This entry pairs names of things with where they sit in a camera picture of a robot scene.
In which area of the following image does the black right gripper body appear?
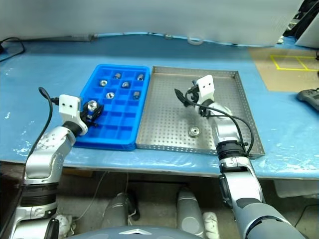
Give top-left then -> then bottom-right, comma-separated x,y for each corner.
185,80 -> 203,106

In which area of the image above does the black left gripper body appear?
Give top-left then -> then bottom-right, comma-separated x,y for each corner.
79,103 -> 101,128

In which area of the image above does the blue compartment tray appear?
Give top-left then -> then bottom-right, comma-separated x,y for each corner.
72,64 -> 151,152

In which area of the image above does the perforated steel tray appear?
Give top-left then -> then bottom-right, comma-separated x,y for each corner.
135,65 -> 266,159

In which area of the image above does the white tape roll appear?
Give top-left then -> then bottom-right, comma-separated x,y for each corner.
187,36 -> 204,46

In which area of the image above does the brown cardboard sheet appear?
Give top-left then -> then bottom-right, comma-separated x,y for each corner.
248,46 -> 319,92

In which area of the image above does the grey rounded robot leg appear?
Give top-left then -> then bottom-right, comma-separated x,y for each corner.
101,192 -> 139,229
175,187 -> 206,237

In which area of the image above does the black remote controller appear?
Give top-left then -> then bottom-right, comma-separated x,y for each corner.
297,88 -> 319,112

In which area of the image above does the grey robot torso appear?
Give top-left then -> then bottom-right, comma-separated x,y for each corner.
62,225 -> 207,239

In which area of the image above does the white slanted panel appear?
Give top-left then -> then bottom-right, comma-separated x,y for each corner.
294,7 -> 319,48

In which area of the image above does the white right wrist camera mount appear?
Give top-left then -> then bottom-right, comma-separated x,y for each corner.
195,75 -> 216,105

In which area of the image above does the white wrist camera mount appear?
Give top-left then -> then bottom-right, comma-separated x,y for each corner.
195,75 -> 216,105
58,94 -> 88,136

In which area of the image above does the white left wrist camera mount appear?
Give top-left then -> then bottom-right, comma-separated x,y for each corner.
58,94 -> 88,136

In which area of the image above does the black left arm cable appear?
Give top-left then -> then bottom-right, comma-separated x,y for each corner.
26,87 -> 60,162

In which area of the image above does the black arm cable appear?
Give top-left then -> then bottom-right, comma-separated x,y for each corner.
26,87 -> 60,162
198,104 -> 255,158

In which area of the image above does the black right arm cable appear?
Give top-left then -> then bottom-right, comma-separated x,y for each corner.
198,104 -> 255,158

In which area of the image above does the thin white cable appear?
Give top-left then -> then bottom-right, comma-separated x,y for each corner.
73,171 -> 108,221

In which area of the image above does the black power cable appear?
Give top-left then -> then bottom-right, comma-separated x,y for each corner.
0,37 -> 26,63

